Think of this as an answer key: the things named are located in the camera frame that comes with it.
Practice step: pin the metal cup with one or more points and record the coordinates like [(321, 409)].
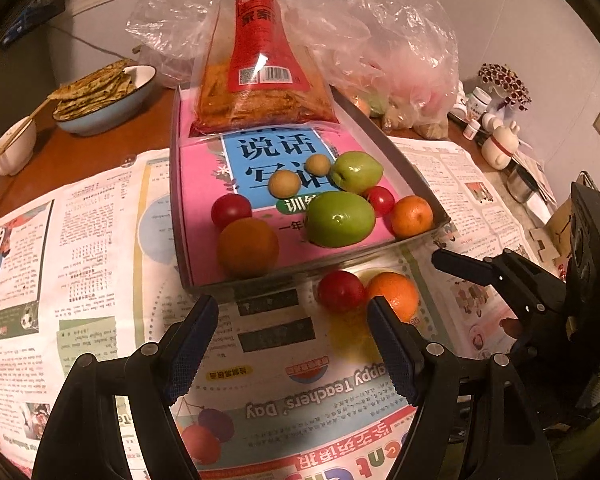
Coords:
[(521, 183)]

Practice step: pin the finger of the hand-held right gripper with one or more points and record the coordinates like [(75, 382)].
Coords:
[(460, 265), (535, 285)]

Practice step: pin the blue enamel bowl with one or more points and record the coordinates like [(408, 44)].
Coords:
[(105, 115)]

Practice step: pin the white pill bottle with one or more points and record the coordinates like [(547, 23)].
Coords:
[(480, 101)]

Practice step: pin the small green jujube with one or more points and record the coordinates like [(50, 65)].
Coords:
[(356, 172)]

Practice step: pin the red cherry tomato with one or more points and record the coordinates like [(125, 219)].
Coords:
[(341, 291), (230, 210), (380, 201)]

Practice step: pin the plastic bag of produce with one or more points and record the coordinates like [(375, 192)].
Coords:
[(395, 50)]

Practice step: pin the grey cardboard box tray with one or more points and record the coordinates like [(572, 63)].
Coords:
[(380, 130)]

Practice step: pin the snack bag with red label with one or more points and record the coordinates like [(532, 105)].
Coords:
[(260, 75)]

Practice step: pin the brown dotted bouquet ornament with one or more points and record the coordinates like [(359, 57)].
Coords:
[(505, 82)]

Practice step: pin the pink and blue book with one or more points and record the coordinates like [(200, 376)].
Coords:
[(200, 185)]

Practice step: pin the large white figurine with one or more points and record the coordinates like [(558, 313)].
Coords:
[(502, 146)]

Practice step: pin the small orange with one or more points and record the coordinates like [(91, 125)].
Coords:
[(412, 216)]

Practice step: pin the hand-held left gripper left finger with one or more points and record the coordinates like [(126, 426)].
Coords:
[(187, 355)]

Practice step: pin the medium orange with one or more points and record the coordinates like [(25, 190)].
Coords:
[(395, 294)]

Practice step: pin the wooden cutout stand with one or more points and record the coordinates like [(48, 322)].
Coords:
[(555, 230)]

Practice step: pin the stack of flat pancakes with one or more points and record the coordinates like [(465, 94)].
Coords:
[(92, 90)]

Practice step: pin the large orange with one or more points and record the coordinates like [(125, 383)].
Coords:
[(247, 246)]

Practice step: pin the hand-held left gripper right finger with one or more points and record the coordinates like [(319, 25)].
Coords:
[(395, 355)]

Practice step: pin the blue tissue box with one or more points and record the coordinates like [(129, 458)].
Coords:
[(32, 20)]

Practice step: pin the large green jujube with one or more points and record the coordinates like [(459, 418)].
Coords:
[(341, 219)]

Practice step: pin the small yellow-green fruit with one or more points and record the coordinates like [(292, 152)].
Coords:
[(317, 164), (285, 184)]

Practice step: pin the empty clear plastic bag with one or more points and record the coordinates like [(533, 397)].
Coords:
[(165, 25)]

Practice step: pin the printed newspaper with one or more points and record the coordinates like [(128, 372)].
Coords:
[(80, 270)]

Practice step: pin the small white bowl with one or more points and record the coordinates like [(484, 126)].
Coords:
[(12, 152)]

